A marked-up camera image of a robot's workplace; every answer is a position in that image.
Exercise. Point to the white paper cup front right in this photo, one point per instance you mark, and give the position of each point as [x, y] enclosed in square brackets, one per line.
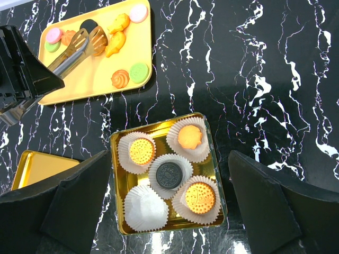
[180, 207]

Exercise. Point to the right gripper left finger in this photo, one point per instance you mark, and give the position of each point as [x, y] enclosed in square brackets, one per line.
[64, 208]

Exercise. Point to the white paper cup front left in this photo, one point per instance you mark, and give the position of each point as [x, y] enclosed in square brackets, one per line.
[144, 209]

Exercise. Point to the green round cookie left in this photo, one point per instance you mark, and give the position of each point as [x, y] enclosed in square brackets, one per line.
[52, 47]

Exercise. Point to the pink round cookie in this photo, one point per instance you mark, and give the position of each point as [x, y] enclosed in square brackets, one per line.
[54, 35]
[138, 13]

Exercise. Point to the fish shaped cookie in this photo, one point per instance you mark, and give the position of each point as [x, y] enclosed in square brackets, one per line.
[116, 43]
[121, 22]

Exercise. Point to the gold cookie tin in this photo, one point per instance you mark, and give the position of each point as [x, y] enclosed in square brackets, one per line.
[125, 181]

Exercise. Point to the white paper cup back right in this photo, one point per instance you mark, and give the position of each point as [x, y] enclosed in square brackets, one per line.
[199, 154]

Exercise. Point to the green round cookie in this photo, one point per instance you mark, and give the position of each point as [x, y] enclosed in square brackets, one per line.
[138, 72]
[52, 47]

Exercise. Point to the black sandwich cookie on tray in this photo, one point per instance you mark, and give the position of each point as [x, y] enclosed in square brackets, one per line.
[89, 25]

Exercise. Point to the orange swirl cookie left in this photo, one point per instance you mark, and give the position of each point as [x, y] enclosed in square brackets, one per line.
[67, 37]

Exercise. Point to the black sandwich cookie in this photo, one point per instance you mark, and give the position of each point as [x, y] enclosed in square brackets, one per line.
[169, 175]
[89, 25]

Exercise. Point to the white paper cup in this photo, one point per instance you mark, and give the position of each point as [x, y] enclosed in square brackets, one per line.
[199, 154]
[123, 153]
[180, 207]
[144, 209]
[185, 165]

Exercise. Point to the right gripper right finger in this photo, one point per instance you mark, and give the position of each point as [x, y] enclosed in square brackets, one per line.
[281, 213]

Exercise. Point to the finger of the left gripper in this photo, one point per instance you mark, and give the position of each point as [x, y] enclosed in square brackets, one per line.
[23, 76]

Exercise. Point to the green round cookie right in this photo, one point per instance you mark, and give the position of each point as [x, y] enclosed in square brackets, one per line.
[138, 72]

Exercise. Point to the white paper cup centre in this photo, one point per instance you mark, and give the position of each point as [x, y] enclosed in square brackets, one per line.
[185, 165]

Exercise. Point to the gold tin lid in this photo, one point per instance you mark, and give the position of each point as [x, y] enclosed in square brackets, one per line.
[36, 166]

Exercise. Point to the orange swirl cookie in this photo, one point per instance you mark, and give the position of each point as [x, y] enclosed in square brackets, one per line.
[120, 79]
[67, 37]

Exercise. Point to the pink round cookie left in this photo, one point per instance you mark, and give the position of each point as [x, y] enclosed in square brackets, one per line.
[54, 35]

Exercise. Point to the orange swirl cookie right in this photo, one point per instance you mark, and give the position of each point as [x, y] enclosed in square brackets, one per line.
[120, 79]

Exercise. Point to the white paper cup back left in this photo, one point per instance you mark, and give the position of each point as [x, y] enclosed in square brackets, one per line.
[123, 153]

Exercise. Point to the steel serving tongs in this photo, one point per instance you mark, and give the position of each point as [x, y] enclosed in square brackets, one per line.
[80, 48]

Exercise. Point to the lower fish shaped cookie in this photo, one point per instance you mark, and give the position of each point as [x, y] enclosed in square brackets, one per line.
[116, 43]

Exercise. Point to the yellow dotted round cookie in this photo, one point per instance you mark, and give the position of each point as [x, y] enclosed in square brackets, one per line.
[200, 198]

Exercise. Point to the pink round cookie right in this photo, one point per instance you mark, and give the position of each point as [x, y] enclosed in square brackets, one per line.
[138, 13]

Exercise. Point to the upper fish shaped cookie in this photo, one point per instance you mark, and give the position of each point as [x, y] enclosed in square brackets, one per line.
[121, 22]

